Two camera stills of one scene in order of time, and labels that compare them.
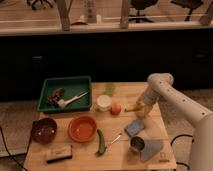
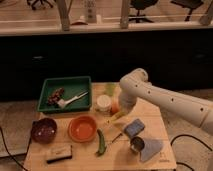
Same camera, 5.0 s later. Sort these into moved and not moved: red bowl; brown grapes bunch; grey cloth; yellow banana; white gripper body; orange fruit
Moved: white gripper body; yellow banana
Not moved: grey cloth; brown grapes bunch; red bowl; orange fruit
